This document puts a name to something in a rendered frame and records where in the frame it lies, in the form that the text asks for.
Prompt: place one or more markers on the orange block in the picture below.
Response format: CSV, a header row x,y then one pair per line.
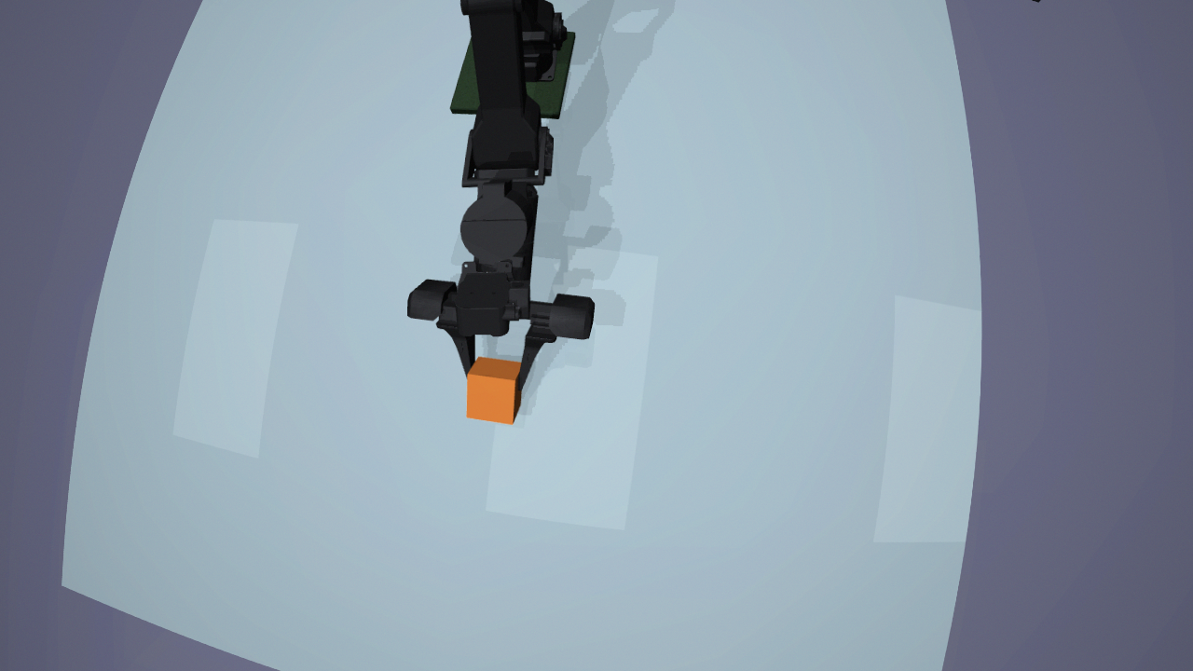
x,y
492,392

